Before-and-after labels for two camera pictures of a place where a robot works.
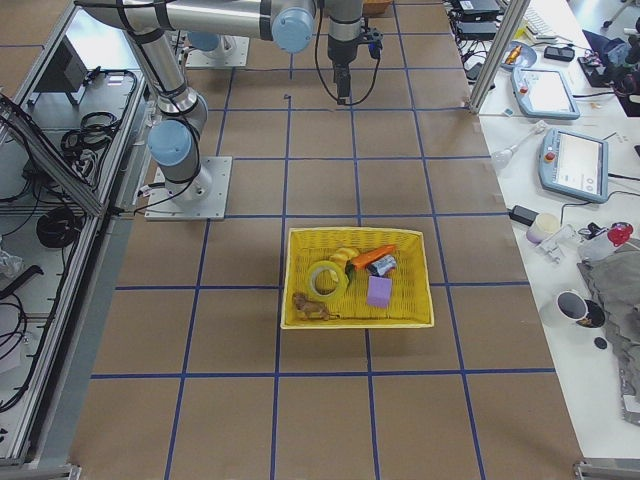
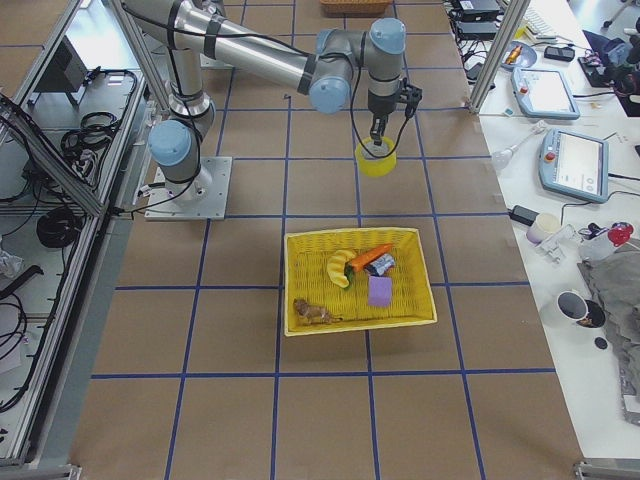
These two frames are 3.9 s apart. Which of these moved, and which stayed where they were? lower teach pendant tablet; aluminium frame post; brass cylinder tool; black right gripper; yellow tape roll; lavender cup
Moved: black right gripper; yellow tape roll
Stayed: brass cylinder tool; lower teach pendant tablet; aluminium frame post; lavender cup
